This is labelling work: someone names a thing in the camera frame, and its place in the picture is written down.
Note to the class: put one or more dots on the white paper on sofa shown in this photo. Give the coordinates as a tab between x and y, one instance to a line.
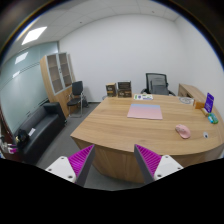
31	132

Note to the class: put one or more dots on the wooden side cabinet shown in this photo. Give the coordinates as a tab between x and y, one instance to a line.
190	91

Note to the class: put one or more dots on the white green leaflet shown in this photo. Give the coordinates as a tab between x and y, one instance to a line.
143	97

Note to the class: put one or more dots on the black visitor chair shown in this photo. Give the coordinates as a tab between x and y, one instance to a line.
76	96

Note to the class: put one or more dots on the wooden glass-door cabinet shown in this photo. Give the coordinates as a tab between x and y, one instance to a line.
57	78

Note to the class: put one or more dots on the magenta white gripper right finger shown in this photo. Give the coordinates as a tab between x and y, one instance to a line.
154	166

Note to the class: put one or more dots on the large dark book box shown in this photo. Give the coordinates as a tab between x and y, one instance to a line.
124	89

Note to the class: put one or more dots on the round white coaster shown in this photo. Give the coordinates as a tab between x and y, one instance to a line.
186	100

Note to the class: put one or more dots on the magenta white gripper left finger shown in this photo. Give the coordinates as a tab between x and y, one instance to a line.
74	168

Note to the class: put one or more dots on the small wooden box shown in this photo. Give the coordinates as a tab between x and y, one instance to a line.
198	104

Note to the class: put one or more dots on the pink blue mouse pad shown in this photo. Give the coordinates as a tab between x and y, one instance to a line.
145	111

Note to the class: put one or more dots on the wooden office desk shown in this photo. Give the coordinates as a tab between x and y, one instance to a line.
114	136

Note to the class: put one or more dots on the small white round object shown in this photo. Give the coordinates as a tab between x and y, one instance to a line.
205	134

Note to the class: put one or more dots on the pink computer mouse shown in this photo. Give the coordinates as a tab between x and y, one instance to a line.
183	131

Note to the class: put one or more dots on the black mesh office chair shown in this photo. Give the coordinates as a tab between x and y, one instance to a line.
156	83

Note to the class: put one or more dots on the small brown book box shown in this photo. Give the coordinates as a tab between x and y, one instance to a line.
111	89

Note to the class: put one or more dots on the black leather sofa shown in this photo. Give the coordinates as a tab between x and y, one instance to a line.
48	120

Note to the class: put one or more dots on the green teal small pack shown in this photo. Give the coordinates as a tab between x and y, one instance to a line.
212	118

